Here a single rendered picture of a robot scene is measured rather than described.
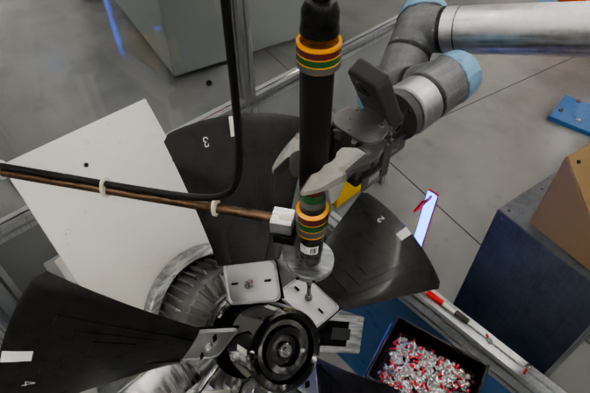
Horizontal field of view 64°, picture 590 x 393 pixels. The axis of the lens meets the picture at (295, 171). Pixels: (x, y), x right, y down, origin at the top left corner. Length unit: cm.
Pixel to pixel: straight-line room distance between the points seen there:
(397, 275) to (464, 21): 44
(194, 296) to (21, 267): 69
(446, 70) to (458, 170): 214
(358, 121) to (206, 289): 40
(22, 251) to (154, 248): 54
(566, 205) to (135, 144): 90
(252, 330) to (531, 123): 282
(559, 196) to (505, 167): 177
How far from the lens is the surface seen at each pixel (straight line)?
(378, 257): 87
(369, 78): 54
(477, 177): 282
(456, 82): 70
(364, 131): 58
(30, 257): 142
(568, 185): 115
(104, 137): 90
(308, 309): 79
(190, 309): 83
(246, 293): 75
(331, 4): 43
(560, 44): 77
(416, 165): 278
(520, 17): 78
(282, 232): 64
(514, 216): 127
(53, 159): 89
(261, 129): 73
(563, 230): 122
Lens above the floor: 189
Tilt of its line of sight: 45 degrees down
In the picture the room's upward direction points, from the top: straight up
